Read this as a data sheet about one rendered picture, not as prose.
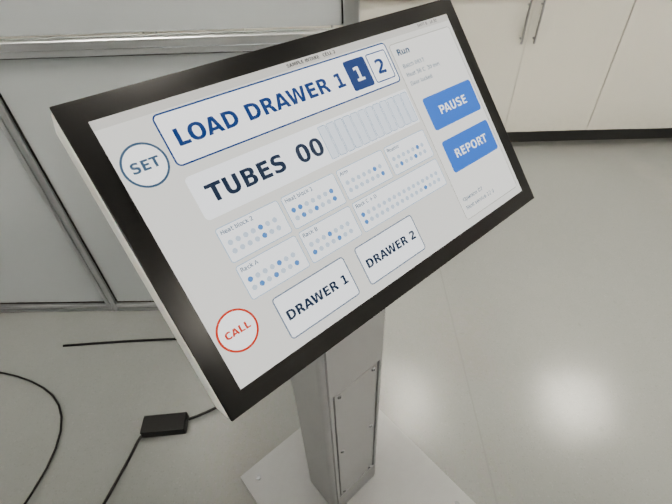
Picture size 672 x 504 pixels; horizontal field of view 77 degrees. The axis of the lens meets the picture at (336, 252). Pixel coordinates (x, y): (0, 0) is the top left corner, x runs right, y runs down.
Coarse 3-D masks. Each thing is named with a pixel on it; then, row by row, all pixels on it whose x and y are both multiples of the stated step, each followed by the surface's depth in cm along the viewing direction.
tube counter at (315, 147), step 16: (400, 96) 53; (352, 112) 49; (368, 112) 50; (384, 112) 51; (400, 112) 52; (320, 128) 46; (336, 128) 48; (352, 128) 49; (368, 128) 50; (384, 128) 51; (400, 128) 52; (304, 144) 45; (320, 144) 46; (336, 144) 47; (352, 144) 48; (368, 144) 49; (304, 160) 45; (320, 160) 46; (336, 160) 47
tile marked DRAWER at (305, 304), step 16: (320, 272) 45; (336, 272) 46; (288, 288) 43; (304, 288) 44; (320, 288) 44; (336, 288) 45; (352, 288) 46; (288, 304) 42; (304, 304) 43; (320, 304) 44; (336, 304) 45; (288, 320) 42; (304, 320) 43; (320, 320) 44
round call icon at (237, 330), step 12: (228, 312) 40; (240, 312) 40; (252, 312) 41; (216, 324) 39; (228, 324) 39; (240, 324) 40; (252, 324) 41; (216, 336) 39; (228, 336) 39; (240, 336) 40; (252, 336) 40; (264, 336) 41; (228, 348) 39; (240, 348) 40; (228, 360) 39
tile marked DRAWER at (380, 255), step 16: (400, 224) 50; (368, 240) 48; (384, 240) 49; (400, 240) 50; (416, 240) 51; (368, 256) 48; (384, 256) 49; (400, 256) 50; (368, 272) 48; (384, 272) 49
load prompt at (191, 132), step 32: (320, 64) 47; (352, 64) 50; (384, 64) 52; (224, 96) 42; (256, 96) 43; (288, 96) 45; (320, 96) 47; (352, 96) 49; (160, 128) 38; (192, 128) 40; (224, 128) 41; (256, 128) 43; (192, 160) 39
